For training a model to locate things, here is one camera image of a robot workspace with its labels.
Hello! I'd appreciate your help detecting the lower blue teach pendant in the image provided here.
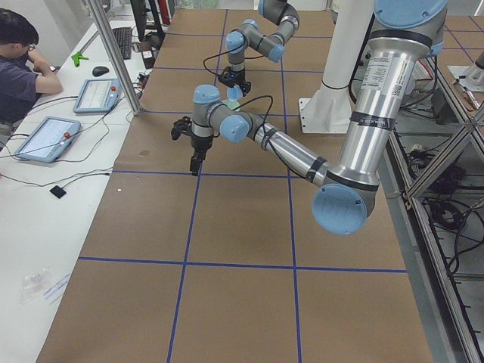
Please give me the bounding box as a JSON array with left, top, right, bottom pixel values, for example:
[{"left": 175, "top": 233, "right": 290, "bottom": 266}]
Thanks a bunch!
[{"left": 14, "top": 116, "right": 82, "bottom": 163}]

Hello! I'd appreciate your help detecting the black computer mouse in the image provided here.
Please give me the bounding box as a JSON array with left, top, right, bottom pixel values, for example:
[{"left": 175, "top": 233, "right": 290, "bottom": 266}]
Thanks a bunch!
[{"left": 92, "top": 66, "right": 110, "bottom": 77}]

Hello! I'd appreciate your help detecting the pale green ceramic bowl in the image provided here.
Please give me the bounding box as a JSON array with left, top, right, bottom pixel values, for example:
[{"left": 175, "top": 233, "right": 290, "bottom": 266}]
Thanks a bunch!
[{"left": 222, "top": 99, "right": 240, "bottom": 111}]

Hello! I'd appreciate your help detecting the upper blue teach pendant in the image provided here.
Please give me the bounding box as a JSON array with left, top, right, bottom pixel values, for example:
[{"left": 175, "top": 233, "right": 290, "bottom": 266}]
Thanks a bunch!
[{"left": 73, "top": 79, "right": 121, "bottom": 114}]

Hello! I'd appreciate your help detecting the light blue plastic cup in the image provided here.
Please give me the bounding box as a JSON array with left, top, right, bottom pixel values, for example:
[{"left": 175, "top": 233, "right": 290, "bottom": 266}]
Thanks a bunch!
[{"left": 226, "top": 85, "right": 244, "bottom": 101}]

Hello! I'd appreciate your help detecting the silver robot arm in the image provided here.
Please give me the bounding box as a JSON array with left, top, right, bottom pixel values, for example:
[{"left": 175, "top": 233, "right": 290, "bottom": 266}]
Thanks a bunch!
[
  {"left": 185, "top": 1, "right": 447, "bottom": 234},
  {"left": 218, "top": 1, "right": 299, "bottom": 101}
]

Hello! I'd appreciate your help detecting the seated person dark shirt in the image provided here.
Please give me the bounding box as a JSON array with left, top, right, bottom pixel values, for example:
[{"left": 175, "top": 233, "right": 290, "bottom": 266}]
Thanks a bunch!
[{"left": 1, "top": 8, "right": 63, "bottom": 125}]

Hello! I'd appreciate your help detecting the blue teach pendant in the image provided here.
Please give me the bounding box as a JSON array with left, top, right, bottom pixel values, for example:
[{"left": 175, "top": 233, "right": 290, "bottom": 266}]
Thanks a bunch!
[
  {"left": 73, "top": 79, "right": 121, "bottom": 114},
  {"left": 14, "top": 116, "right": 82, "bottom": 163}
]

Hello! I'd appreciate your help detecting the black keyboard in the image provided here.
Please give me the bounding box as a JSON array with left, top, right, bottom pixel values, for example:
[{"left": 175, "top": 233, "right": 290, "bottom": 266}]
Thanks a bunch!
[{"left": 112, "top": 26, "right": 132, "bottom": 60}]

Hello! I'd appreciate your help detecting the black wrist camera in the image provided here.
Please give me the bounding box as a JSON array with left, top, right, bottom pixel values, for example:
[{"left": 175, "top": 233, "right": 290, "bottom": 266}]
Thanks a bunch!
[{"left": 171, "top": 116, "right": 192, "bottom": 141}]

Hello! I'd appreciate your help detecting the black computer monitor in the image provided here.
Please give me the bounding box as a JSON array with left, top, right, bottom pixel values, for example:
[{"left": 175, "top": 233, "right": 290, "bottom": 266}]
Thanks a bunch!
[{"left": 129, "top": 0, "right": 159, "bottom": 42}]

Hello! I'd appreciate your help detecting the aluminium frame post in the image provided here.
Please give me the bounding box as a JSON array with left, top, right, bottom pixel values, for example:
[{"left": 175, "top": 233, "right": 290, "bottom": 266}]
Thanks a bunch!
[{"left": 86, "top": 0, "right": 141, "bottom": 116}]

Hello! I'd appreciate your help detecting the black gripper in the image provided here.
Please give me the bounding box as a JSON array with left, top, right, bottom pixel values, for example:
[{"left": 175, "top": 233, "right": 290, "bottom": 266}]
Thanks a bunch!
[
  {"left": 190, "top": 134, "right": 214, "bottom": 177},
  {"left": 217, "top": 66, "right": 250, "bottom": 95}
]

